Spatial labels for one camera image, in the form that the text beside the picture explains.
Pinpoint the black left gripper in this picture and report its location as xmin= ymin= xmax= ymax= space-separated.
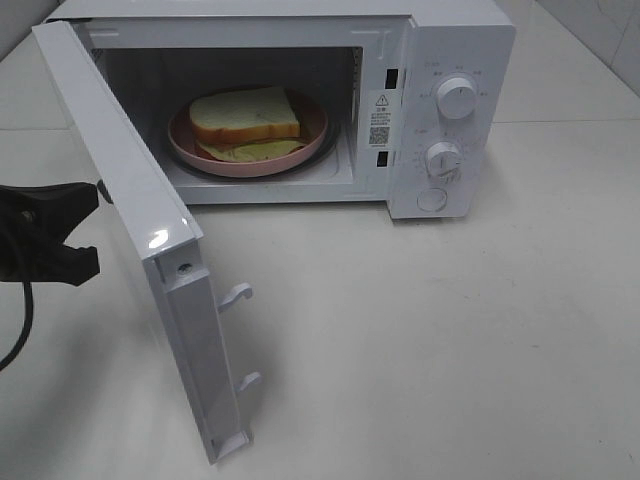
xmin=1 ymin=182 xmax=99 ymax=286

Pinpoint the white microwave door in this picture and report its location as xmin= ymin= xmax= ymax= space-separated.
xmin=33 ymin=21 xmax=260 ymax=463

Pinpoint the pink round plate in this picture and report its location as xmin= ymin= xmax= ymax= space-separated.
xmin=168 ymin=91 xmax=329 ymax=179

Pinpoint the white bread sandwich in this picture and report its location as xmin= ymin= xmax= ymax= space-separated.
xmin=188 ymin=87 xmax=307 ymax=163

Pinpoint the round white door button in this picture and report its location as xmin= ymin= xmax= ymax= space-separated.
xmin=416 ymin=188 xmax=447 ymax=213

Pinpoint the glass microwave turntable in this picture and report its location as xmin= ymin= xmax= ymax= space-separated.
xmin=196 ymin=122 xmax=339 ymax=178

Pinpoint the white warning label sticker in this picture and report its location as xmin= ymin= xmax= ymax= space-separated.
xmin=365 ymin=89 xmax=400 ymax=149

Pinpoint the white microwave oven body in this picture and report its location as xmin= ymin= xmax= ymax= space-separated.
xmin=42 ymin=1 xmax=515 ymax=219

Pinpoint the white lower microwave knob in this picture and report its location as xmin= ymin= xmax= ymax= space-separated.
xmin=425 ymin=141 xmax=463 ymax=178

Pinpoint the white microwave knob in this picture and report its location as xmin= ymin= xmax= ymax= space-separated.
xmin=425 ymin=141 xmax=463 ymax=178
xmin=434 ymin=73 xmax=478 ymax=120

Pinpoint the white upper microwave knob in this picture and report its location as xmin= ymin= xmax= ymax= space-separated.
xmin=434 ymin=73 xmax=478 ymax=120

